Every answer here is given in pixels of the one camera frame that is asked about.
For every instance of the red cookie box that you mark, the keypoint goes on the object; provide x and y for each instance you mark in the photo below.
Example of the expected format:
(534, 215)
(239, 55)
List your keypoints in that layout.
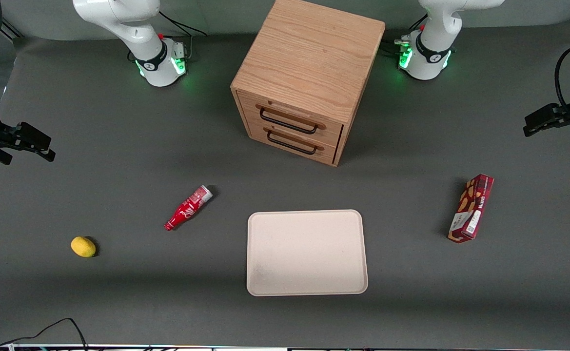
(471, 207)

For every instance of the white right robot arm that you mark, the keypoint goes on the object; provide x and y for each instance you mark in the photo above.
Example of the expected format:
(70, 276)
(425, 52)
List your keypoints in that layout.
(155, 63)

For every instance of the beige rectangular tray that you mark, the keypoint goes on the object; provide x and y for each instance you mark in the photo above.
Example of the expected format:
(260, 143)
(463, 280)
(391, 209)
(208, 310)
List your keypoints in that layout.
(306, 253)

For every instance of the yellow lemon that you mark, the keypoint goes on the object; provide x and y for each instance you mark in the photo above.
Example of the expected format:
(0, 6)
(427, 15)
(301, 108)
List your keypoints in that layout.
(83, 246)

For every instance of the red cola bottle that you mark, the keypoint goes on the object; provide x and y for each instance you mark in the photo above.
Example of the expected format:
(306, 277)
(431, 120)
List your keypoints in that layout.
(187, 208)

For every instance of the dark grey table mat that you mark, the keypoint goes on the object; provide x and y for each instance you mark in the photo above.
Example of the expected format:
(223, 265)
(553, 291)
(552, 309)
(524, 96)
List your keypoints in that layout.
(119, 292)

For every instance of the wooden drawer cabinet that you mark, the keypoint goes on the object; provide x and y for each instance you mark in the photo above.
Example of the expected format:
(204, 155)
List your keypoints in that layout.
(309, 53)

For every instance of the black frame strut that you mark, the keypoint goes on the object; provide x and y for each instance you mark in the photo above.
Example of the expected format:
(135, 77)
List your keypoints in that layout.
(10, 32)

